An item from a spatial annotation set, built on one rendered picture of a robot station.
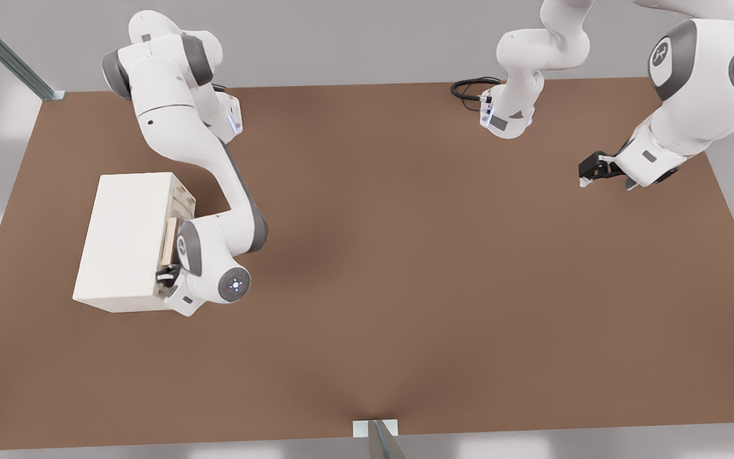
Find pale oven door handle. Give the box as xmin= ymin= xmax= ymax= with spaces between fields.
xmin=159 ymin=217 xmax=180 ymax=268

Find white oven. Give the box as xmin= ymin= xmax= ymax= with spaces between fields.
xmin=73 ymin=172 xmax=197 ymax=314

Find black cable loop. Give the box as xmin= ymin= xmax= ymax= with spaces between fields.
xmin=450 ymin=77 xmax=503 ymax=113

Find silver frame post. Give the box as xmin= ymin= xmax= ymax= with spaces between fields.
xmin=0 ymin=4 xmax=66 ymax=102
xmin=352 ymin=419 xmax=407 ymax=459

